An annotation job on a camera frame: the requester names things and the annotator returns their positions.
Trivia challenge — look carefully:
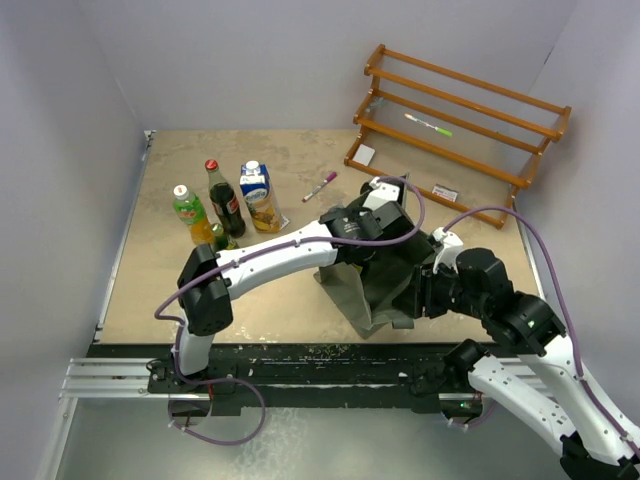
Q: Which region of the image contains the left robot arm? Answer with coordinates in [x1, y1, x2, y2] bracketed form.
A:
[167, 200, 426, 392]

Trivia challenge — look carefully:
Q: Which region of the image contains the small red white packet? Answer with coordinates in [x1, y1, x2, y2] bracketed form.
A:
[432, 184, 458, 202]

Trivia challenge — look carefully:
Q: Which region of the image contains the purple marker pen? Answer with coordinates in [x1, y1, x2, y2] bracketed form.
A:
[302, 171, 337, 203]

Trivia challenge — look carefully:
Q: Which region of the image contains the white card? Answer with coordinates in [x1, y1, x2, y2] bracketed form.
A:
[352, 145, 376, 166]

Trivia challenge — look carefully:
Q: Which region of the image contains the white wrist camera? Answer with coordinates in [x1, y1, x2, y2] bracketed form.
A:
[361, 177, 405, 211]
[431, 227, 464, 274]

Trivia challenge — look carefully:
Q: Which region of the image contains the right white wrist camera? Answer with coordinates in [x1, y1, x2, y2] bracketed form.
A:
[431, 227, 464, 274]

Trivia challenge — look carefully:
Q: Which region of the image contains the wooden shelf rack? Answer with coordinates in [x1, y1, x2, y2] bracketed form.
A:
[344, 44, 572, 212]

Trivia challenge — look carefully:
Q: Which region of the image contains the green bottle white cap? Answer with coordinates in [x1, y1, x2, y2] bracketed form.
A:
[173, 184, 214, 246]

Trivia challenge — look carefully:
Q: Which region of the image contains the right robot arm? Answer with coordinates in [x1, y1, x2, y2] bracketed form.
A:
[393, 248, 639, 479]

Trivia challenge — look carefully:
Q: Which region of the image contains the green canvas bag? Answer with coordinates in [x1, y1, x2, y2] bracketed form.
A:
[313, 172, 436, 340]

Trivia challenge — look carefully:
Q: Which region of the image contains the glass cola bottle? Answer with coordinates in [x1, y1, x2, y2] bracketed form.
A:
[204, 159, 246, 238]

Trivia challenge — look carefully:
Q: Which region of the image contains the green marker pen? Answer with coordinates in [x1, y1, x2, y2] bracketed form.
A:
[404, 113, 453, 137]

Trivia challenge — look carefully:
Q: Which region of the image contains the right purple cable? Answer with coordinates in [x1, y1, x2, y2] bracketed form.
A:
[444, 205, 640, 456]

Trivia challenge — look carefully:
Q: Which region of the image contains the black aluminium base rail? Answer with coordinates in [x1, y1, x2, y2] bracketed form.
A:
[62, 343, 484, 417]

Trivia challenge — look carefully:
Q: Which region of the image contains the blue white beverage carton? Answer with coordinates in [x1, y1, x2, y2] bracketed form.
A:
[239, 160, 289, 233]

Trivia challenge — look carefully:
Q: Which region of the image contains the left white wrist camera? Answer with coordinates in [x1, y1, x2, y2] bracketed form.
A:
[361, 177, 405, 211]

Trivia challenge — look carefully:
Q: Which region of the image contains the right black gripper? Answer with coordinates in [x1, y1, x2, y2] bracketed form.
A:
[391, 257, 487, 318]

